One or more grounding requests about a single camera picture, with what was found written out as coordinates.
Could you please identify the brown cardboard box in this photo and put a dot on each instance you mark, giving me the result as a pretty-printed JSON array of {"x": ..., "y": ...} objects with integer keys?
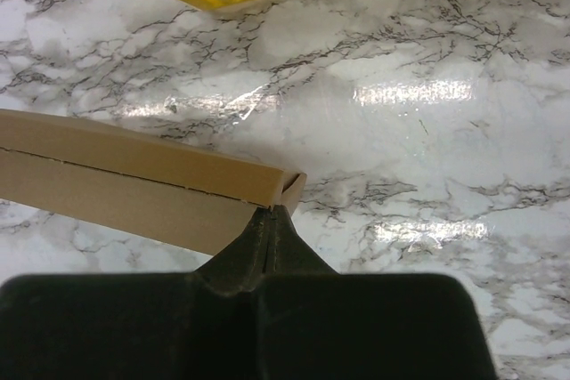
[{"x": 138, "y": 183}]

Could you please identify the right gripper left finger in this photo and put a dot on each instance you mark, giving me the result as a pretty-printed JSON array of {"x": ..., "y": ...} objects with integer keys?
[{"x": 186, "y": 325}]

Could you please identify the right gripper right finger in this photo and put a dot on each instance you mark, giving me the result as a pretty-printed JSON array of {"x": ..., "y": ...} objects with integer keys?
[{"x": 364, "y": 326}]

